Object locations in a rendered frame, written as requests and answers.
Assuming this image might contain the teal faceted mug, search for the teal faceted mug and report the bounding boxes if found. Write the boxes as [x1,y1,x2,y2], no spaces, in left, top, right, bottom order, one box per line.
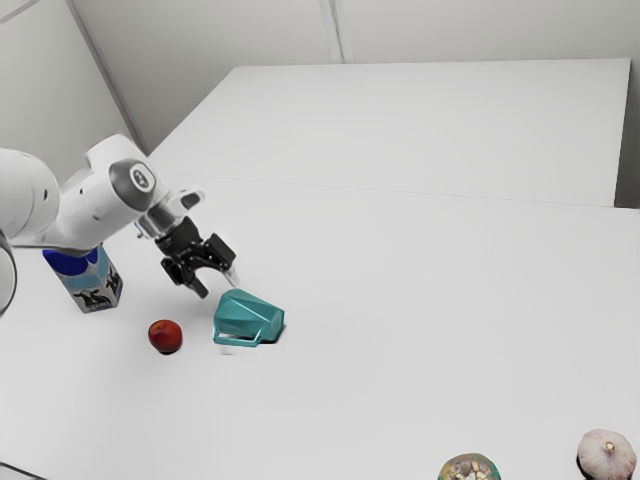
[212,287,286,348]

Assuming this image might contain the pale garlic bulb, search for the pale garlic bulb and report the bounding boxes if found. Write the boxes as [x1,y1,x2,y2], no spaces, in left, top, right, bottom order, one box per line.
[576,428,639,480]

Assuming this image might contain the round bowl with mixed food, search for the round bowl with mixed food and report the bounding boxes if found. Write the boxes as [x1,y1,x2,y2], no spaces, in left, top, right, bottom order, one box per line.
[437,452,501,480]

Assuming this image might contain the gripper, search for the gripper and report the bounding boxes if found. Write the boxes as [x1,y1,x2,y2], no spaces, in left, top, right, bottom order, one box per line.
[153,217,242,300]

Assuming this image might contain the red apple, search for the red apple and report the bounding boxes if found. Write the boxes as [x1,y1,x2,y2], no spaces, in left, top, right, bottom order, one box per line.
[147,319,184,354]

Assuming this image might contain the blue cow print milk carton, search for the blue cow print milk carton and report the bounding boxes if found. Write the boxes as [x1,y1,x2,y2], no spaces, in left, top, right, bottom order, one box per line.
[41,242,124,315]

